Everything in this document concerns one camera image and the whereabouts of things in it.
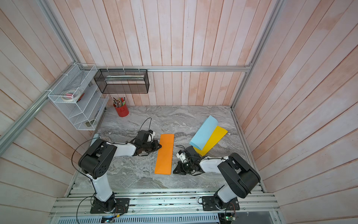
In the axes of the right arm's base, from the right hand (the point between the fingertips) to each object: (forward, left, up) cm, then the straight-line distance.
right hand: (174, 171), depth 86 cm
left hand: (+16, +10, 0) cm, 19 cm away
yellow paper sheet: (+28, -32, 0) cm, 43 cm away
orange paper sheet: (+10, +7, 0) cm, 12 cm away
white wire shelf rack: (+21, +51, +30) cm, 63 cm away
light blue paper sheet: (+30, -22, 0) cm, 37 cm away
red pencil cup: (+45, +43, +7) cm, 63 cm away
